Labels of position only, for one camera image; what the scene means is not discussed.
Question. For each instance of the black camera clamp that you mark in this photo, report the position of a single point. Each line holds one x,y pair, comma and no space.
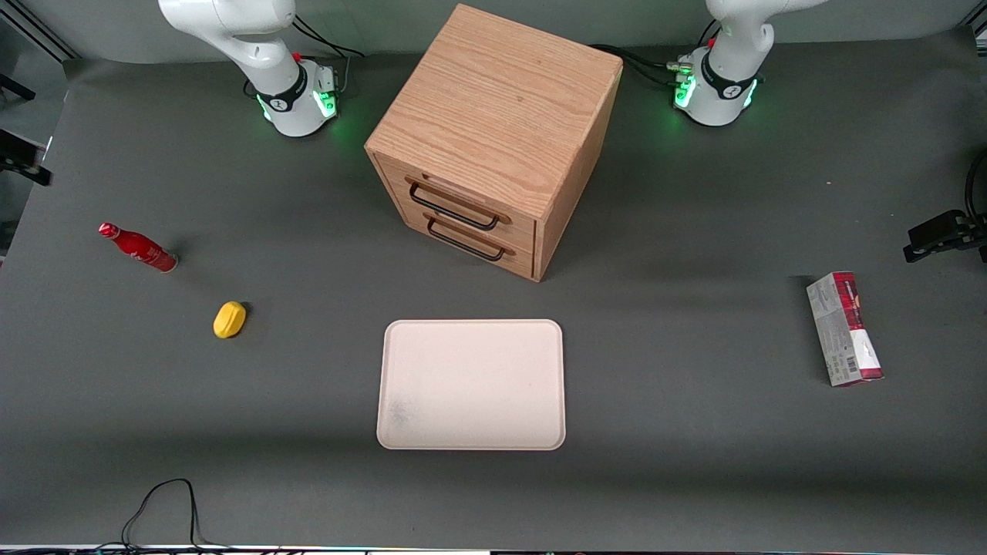
937,233

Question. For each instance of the black bracket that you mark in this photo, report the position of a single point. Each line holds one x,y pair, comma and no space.
14,86

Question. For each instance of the aluminium frame rail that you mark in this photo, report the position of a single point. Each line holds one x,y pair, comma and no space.
38,35

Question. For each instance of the red plaid cardboard box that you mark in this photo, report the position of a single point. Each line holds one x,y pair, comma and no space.
844,331

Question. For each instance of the pale pink plastic tray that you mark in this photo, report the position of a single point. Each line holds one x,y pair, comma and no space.
470,385

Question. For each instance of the oak wooden drawer cabinet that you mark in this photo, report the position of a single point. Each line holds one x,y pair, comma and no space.
493,100

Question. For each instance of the black blurred object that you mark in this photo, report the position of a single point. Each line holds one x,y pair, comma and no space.
19,158

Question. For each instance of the wooden drawer front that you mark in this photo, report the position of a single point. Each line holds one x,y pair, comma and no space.
521,259
393,182

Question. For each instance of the yellow lemon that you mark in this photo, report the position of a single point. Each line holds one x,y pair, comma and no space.
230,320

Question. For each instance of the red coke bottle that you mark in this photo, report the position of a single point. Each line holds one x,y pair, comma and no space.
143,248

